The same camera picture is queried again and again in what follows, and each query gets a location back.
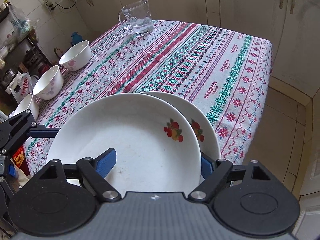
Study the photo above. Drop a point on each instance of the blue thermos jug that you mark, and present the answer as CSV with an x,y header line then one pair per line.
x,y
76,38

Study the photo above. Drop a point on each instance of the white plastic bag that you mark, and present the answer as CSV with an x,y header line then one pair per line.
x,y
22,87

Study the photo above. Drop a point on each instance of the glass mug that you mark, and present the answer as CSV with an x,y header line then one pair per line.
x,y
136,17

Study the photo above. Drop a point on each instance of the white bowl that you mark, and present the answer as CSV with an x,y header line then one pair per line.
x,y
77,56
49,84
28,103

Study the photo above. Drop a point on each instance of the large fruit plate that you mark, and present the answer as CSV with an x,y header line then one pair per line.
x,y
200,124

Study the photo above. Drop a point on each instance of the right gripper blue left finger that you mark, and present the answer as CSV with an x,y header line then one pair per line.
x,y
104,163

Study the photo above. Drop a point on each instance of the red cardboard box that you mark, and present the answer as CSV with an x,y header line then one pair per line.
x,y
20,160

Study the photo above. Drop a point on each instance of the patterned tablecloth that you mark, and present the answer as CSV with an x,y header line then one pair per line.
x,y
222,72

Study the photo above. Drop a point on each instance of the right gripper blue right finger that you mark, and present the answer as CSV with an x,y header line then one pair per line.
x,y
207,166

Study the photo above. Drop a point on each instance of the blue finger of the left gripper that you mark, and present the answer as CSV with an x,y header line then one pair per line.
x,y
43,132

